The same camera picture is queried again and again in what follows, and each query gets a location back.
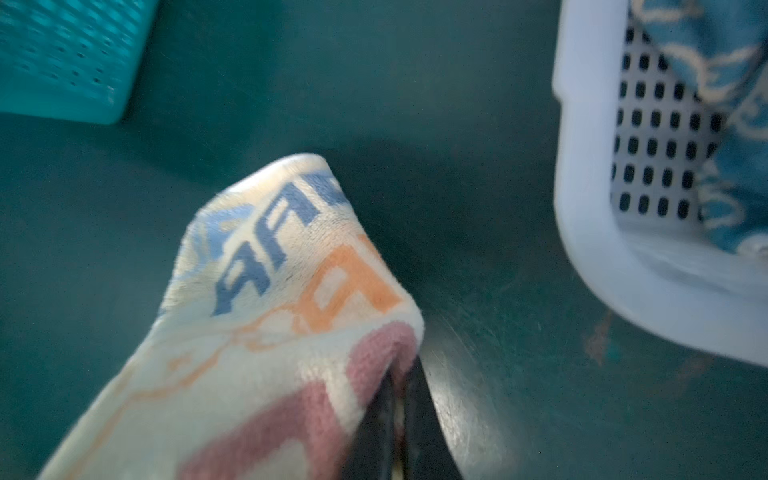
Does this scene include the teal plastic basket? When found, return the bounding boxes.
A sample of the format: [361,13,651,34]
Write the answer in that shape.
[1,0,158,125]

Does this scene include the cream RABBIT lettered towel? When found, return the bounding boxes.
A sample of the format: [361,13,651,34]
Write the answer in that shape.
[41,153,424,479]

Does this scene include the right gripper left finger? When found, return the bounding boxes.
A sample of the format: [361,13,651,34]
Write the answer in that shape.
[340,374,396,480]

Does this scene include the blue bunny pattern towel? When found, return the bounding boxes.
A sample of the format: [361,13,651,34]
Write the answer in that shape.
[630,0,767,260]

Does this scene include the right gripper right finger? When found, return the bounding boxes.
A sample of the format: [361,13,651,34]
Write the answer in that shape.
[403,357,463,480]

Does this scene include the white plastic basket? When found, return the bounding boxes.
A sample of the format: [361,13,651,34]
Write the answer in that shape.
[552,1,767,366]

